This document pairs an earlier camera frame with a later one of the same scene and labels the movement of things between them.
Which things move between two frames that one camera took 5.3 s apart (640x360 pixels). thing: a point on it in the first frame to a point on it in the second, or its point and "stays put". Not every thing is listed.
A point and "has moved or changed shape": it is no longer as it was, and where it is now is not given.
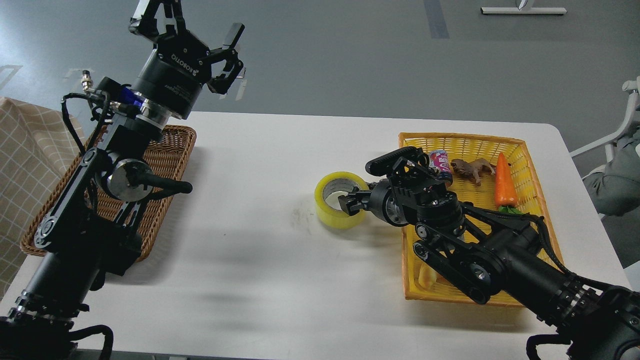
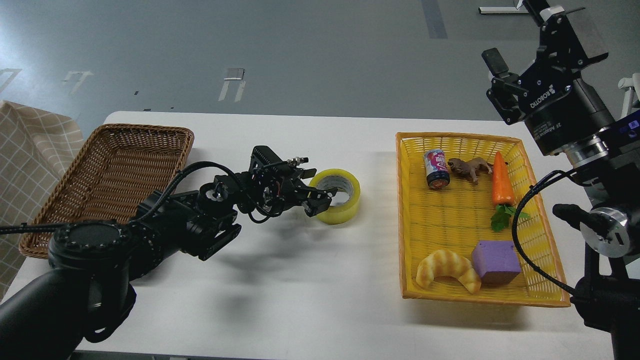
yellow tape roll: (336, 182) has moved or changed shape
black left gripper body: (173, 79) to (288, 190)
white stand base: (516, 10) stays put
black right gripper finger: (355, 206) to (561, 45)
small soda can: (438, 159) stays put
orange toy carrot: (505, 190) stays put
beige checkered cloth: (37, 143) stays put
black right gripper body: (384, 202) to (560, 109)
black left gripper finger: (233, 66) to (315, 206)
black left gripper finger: (144, 22) to (313, 193)
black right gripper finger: (357, 197) to (507, 90)
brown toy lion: (476, 168) stays put
